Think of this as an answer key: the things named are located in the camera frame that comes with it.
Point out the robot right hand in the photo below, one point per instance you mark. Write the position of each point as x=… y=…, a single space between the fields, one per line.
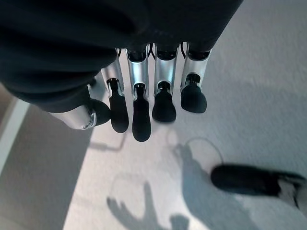
x=72 y=48

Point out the robot dark foot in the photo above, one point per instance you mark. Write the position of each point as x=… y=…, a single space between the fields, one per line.
x=244 y=180

